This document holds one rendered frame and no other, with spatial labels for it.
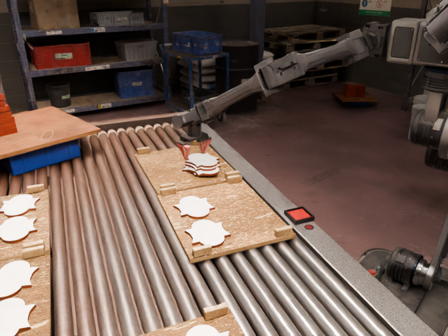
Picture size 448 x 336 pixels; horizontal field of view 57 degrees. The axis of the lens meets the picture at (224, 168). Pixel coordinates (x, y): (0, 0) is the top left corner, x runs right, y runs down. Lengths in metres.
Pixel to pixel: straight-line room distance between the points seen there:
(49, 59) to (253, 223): 4.45
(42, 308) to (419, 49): 1.46
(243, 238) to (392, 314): 0.46
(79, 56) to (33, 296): 4.58
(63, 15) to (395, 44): 4.45
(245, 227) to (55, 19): 4.54
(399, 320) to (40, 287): 0.91
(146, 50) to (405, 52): 4.51
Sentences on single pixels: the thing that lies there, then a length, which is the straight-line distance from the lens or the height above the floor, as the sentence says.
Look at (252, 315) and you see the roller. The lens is 1.08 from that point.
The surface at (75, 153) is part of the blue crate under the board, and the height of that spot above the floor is 0.95.
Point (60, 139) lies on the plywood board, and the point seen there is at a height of 1.04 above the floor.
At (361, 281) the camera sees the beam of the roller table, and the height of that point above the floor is 0.91.
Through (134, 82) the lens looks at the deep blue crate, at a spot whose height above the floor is 0.35.
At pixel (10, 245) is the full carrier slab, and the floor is 0.94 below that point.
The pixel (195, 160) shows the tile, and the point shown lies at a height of 0.98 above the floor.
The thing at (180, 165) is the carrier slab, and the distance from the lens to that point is 1.77.
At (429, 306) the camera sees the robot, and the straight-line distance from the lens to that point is 2.29.
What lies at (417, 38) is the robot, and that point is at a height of 1.47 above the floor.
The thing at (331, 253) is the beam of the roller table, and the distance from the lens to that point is 1.30.
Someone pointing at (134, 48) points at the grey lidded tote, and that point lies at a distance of 5.75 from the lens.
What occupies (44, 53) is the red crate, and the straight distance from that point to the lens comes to 5.49.
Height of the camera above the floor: 1.68
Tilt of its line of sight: 25 degrees down
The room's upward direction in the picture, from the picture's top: straight up
